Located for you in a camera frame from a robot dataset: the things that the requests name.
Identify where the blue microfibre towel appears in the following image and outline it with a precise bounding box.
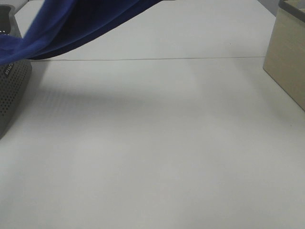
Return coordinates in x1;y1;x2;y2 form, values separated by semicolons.
0;0;158;64

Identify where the beige fabric storage box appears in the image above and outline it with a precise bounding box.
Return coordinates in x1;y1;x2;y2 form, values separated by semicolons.
263;0;305;109

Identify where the grey perforated plastic basket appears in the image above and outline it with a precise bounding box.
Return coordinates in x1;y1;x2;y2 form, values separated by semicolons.
0;4;32;137

